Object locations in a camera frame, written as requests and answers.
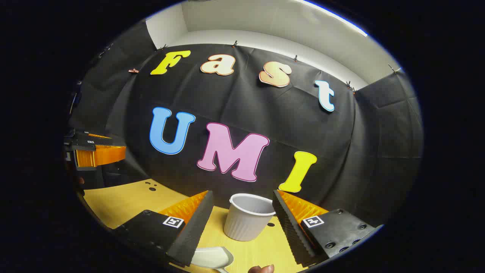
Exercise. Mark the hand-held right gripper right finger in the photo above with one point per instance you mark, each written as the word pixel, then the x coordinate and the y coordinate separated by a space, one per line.
pixel 290 231

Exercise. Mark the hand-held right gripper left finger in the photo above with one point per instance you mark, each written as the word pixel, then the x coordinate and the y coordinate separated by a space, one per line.
pixel 193 231

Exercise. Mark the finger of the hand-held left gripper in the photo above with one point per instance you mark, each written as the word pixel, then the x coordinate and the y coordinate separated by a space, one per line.
pixel 102 155
pixel 94 140

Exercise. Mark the grey plastic dustpan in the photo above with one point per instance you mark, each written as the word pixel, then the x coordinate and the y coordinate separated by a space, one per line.
pixel 212 258

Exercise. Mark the white ribbed garbage bin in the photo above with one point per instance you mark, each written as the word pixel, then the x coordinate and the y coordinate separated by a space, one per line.
pixel 246 223

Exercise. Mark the wooden desktop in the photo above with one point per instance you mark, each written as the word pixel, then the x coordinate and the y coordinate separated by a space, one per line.
pixel 125 201

